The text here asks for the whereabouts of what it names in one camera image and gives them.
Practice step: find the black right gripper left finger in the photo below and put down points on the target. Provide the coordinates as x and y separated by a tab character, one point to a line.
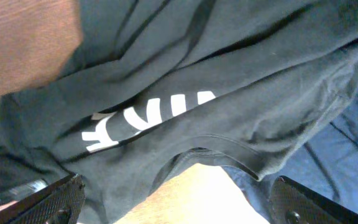
36	202

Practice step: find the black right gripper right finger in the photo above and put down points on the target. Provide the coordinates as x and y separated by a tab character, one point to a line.
293	203

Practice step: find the dark green t-shirt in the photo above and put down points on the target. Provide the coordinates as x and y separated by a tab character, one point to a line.
158	86

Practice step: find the navy blue garment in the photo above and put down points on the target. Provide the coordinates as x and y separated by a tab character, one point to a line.
326	164

